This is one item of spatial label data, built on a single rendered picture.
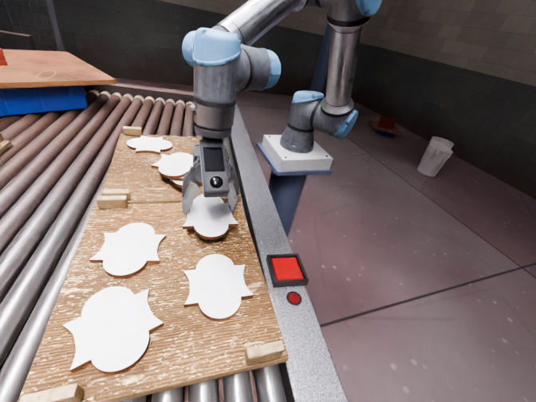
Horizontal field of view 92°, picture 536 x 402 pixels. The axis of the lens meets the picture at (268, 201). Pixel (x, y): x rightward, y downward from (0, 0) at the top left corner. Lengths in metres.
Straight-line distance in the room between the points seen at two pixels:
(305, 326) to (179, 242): 0.31
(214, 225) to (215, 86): 0.28
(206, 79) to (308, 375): 0.50
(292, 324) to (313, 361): 0.07
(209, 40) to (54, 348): 0.50
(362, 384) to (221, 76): 1.49
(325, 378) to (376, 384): 1.15
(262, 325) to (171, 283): 0.18
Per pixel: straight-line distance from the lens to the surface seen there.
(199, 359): 0.46
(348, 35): 0.86
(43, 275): 0.64
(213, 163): 0.49
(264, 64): 0.55
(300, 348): 0.51
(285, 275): 0.57
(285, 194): 1.20
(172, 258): 0.57
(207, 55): 0.47
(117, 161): 0.89
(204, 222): 0.59
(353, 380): 1.61
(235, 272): 0.53
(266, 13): 0.73
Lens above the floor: 1.36
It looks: 35 degrees down
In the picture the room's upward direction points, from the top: 13 degrees clockwise
